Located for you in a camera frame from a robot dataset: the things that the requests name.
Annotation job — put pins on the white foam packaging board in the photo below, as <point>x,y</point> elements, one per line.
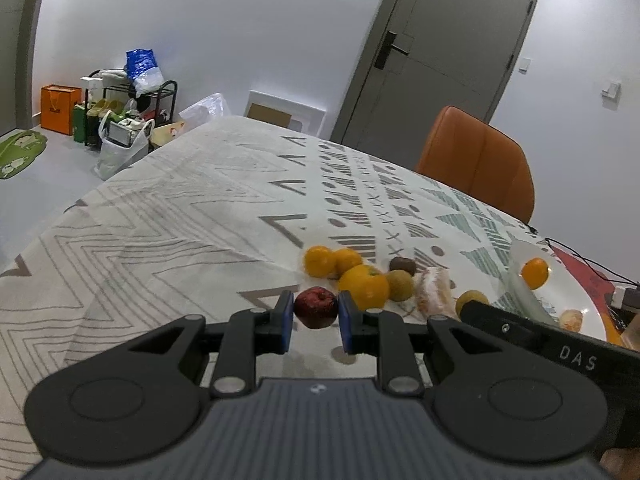
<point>306,115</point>

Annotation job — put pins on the clear plastic bag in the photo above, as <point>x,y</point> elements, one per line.
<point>205,110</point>

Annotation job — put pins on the white wall socket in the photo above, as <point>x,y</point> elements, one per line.
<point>611,89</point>

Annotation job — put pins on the white power adapter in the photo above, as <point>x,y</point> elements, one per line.
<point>622,296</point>

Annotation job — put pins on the medium orange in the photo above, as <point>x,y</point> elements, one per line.
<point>535,272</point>

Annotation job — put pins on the grey doorway frame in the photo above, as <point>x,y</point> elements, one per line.
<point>20,60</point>

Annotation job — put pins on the peeled pomelo segment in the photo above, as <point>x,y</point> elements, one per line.
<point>434,292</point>

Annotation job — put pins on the dark red plum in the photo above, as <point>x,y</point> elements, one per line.
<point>402,264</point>
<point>315,307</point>

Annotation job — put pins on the peeled tangerine piece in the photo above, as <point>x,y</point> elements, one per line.
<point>571,320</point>

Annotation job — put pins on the grey door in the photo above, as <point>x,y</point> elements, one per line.
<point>440,20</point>

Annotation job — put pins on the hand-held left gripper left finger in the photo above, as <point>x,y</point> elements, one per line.
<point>285,322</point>

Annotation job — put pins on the white light switch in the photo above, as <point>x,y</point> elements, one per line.
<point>524,65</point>

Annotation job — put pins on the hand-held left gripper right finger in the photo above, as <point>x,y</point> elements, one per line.
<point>346,324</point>

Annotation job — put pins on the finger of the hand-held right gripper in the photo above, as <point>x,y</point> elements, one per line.
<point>500,319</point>

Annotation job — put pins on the green box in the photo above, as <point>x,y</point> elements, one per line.
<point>80,122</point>

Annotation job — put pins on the black shoe rack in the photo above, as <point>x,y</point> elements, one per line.
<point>171,83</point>

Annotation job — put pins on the red and orange printed mat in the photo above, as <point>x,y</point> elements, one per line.
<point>592,280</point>

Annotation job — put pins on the large orange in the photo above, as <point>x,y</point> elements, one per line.
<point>364,287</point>

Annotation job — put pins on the white plastic bag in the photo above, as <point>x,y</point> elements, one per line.
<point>112,157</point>

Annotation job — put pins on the green floor mat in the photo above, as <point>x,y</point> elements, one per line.
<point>20,152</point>

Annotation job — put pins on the blue and white bag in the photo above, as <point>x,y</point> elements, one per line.
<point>142,67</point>

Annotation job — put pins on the orange paper bag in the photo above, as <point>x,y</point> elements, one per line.
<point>60,110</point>

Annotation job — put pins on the beige paper bag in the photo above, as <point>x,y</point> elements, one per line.
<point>167,135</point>

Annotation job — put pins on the orange leather chair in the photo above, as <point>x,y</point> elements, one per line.
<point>475,160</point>

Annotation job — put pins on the white plate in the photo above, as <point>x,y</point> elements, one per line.
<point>565,295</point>

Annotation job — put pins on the small orange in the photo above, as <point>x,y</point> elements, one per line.
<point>319,260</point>
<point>348,260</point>

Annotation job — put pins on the yellow-green round fruit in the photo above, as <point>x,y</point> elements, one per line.
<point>472,297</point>
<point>400,285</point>

